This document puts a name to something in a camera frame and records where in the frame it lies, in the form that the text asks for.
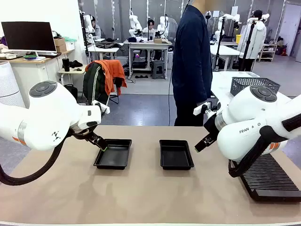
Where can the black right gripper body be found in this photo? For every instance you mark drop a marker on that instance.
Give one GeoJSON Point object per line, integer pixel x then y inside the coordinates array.
{"type": "Point", "coordinates": [214, 124]}

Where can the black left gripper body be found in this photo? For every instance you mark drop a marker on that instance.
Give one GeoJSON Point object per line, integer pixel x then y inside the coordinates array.
{"type": "Point", "coordinates": [82, 134]}

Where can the black plastic ESD tray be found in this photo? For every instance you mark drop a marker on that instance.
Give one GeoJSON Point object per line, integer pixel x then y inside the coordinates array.
{"type": "Point", "coordinates": [115, 156]}
{"type": "Point", "coordinates": [176, 156]}

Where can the person's right forearm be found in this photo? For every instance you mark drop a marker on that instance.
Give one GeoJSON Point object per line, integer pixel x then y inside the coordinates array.
{"type": "Point", "coordinates": [204, 94]}

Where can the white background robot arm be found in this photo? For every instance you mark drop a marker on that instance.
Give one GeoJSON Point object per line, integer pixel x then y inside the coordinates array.
{"type": "Point", "coordinates": [162, 26]}
{"type": "Point", "coordinates": [134, 22]}
{"type": "Point", "coordinates": [222, 26]}
{"type": "Point", "coordinates": [88, 22]}

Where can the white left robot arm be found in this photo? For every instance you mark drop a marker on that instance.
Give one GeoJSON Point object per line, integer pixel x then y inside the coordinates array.
{"type": "Point", "coordinates": [47, 113]}

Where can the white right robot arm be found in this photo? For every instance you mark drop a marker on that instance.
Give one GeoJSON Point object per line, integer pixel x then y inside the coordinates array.
{"type": "Point", "coordinates": [247, 117]}

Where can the black backpack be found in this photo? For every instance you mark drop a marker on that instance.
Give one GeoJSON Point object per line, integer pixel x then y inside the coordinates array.
{"type": "Point", "coordinates": [71, 90]}

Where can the grey mesh basket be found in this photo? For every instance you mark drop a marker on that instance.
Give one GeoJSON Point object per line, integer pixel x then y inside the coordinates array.
{"type": "Point", "coordinates": [240, 84]}

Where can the dark green striped jacket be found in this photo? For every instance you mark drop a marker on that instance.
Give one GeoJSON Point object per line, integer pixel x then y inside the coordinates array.
{"type": "Point", "coordinates": [94, 82]}

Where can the small beige table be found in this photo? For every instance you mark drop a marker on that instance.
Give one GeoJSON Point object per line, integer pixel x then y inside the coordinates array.
{"type": "Point", "coordinates": [70, 72]}

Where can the person in navy coat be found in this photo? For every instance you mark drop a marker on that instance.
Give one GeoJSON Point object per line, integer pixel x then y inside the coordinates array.
{"type": "Point", "coordinates": [190, 58]}

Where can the orange jacket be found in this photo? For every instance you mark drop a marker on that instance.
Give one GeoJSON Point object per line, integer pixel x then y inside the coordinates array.
{"type": "Point", "coordinates": [113, 70]}

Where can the black tumbler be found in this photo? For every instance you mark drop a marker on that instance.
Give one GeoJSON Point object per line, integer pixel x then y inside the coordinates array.
{"type": "Point", "coordinates": [66, 64]}

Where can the black slotted board rack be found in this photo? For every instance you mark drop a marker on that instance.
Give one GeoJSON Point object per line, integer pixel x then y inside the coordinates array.
{"type": "Point", "coordinates": [270, 179]}

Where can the long white background table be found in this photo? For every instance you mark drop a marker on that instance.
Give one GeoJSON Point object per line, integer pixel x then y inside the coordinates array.
{"type": "Point", "coordinates": [225, 50]}

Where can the black tripod stand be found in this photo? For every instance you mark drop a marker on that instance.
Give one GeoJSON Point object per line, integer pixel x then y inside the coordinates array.
{"type": "Point", "coordinates": [249, 40]}
{"type": "Point", "coordinates": [218, 47]}

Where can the grey plastic stool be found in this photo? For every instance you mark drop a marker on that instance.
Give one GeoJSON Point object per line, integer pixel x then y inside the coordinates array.
{"type": "Point", "coordinates": [158, 69]}

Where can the white cabinet desk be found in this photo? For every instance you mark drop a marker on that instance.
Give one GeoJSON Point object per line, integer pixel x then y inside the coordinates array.
{"type": "Point", "coordinates": [35, 70]}

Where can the white storage box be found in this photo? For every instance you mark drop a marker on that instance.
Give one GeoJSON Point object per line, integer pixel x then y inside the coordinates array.
{"type": "Point", "coordinates": [70, 46]}

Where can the yellow bin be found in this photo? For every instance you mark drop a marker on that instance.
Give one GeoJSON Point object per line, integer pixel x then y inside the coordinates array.
{"type": "Point", "coordinates": [238, 38]}

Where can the cardboard box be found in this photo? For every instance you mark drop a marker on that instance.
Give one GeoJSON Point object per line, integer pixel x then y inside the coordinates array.
{"type": "Point", "coordinates": [60, 44]}

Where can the metal storage shelf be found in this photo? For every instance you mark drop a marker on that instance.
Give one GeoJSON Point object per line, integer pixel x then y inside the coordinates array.
{"type": "Point", "coordinates": [268, 49]}

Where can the green round dish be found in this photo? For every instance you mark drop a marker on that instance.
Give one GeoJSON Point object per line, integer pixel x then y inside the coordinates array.
{"type": "Point", "coordinates": [30, 57]}

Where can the person in white hooded jacket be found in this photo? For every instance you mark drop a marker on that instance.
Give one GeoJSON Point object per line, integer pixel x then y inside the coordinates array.
{"type": "Point", "coordinates": [256, 40]}

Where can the seated person in grey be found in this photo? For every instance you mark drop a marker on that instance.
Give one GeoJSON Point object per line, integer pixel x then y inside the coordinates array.
{"type": "Point", "coordinates": [97, 31]}

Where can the white background work table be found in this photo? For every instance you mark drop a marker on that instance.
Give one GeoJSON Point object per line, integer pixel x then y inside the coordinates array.
{"type": "Point", "coordinates": [145, 44]}

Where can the black computer monitor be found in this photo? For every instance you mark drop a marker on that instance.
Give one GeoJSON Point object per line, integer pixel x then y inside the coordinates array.
{"type": "Point", "coordinates": [28, 36]}

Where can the seated person with black hair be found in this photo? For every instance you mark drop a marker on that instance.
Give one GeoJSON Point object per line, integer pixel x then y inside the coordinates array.
{"type": "Point", "coordinates": [150, 24]}

